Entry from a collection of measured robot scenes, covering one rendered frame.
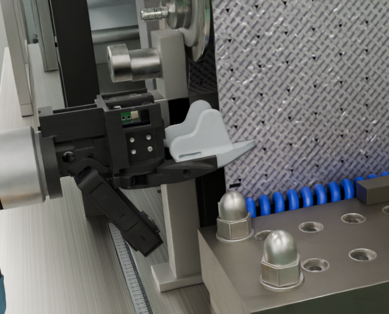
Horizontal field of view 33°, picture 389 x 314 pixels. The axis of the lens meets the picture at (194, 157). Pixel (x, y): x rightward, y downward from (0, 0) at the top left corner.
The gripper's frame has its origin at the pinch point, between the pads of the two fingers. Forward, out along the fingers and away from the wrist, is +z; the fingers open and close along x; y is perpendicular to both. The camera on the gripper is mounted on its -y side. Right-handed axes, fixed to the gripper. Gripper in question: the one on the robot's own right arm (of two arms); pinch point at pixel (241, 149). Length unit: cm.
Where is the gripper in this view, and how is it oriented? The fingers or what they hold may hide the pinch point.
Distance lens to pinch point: 67.5
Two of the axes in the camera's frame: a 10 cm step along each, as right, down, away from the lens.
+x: -2.5, -3.0, 9.2
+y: -0.9, -9.4, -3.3
